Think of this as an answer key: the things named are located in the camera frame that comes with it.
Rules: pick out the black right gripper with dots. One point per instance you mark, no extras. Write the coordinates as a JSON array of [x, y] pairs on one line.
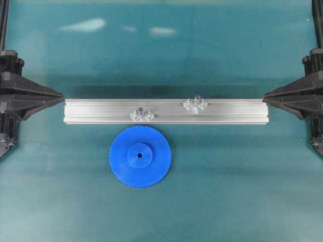
[[308, 85]]

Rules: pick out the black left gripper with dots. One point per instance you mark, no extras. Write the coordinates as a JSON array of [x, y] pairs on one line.
[[16, 84]]

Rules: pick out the large blue plastic gear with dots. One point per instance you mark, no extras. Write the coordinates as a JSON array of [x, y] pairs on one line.
[[140, 156]]

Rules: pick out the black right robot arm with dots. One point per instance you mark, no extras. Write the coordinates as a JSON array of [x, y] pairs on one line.
[[303, 97]]

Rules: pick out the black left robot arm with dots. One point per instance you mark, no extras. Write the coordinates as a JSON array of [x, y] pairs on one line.
[[20, 97]]

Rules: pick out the silver aluminium extrusion rail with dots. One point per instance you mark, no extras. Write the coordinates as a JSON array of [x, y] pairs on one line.
[[166, 111]]

